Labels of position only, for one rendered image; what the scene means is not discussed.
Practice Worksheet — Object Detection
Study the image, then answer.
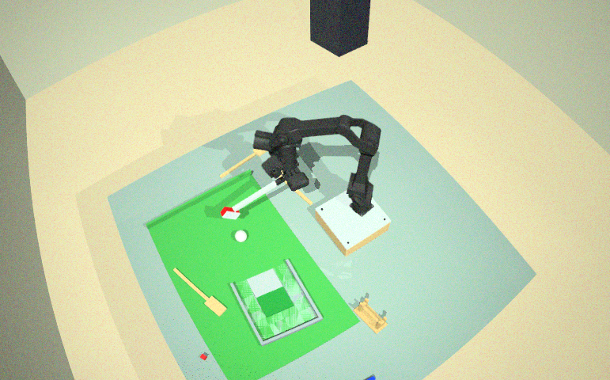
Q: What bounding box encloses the white golf ball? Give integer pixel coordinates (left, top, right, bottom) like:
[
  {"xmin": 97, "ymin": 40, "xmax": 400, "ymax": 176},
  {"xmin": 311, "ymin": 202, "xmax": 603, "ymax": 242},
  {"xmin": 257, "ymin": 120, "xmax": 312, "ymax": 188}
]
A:
[{"xmin": 235, "ymin": 230, "xmax": 247, "ymax": 242}]

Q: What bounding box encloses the green flat mat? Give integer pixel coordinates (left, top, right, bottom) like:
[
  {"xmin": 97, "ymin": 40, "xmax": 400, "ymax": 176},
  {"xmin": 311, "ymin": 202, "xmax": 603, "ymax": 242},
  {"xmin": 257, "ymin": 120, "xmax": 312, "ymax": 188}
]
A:
[{"xmin": 148, "ymin": 175, "xmax": 360, "ymax": 380}]

